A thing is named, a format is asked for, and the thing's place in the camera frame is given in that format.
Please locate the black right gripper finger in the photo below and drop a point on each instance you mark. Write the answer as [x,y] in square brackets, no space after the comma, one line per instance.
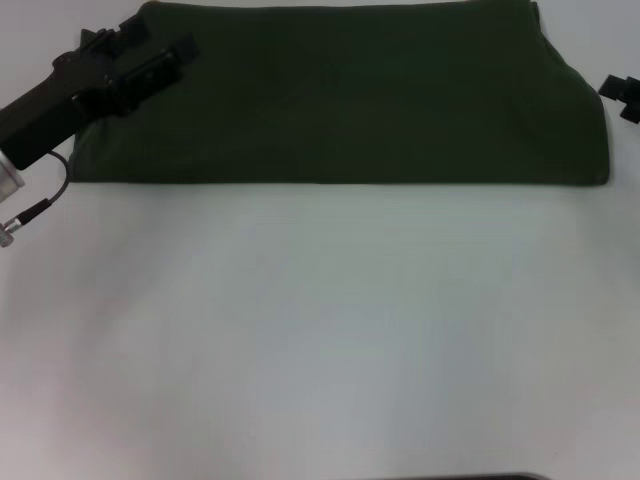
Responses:
[620,87]
[631,111]

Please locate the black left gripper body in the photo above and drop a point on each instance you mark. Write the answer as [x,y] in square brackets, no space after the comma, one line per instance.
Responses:
[45,115]

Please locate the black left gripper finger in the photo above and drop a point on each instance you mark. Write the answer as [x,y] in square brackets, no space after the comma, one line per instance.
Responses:
[130,32]
[155,70]

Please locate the dark green printed t-shirt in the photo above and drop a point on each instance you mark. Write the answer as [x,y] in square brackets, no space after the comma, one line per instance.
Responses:
[350,100]

